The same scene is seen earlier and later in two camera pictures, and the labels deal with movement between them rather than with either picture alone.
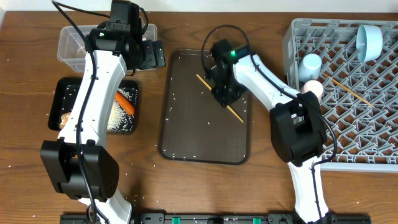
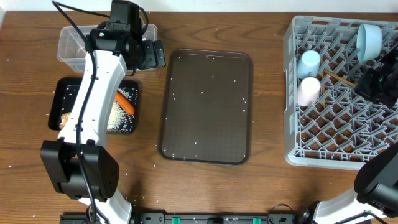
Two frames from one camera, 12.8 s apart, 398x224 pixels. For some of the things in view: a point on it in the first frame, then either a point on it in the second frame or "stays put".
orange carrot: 124,102 stays put
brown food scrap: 64,117 stays put
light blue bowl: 369,43 stays put
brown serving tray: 195,129 stays put
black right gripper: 224,98 to 365,87
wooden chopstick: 228,107 to 322,74
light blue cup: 310,66 stays put
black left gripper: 153,59 stays put
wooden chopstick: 347,89 to 340,78
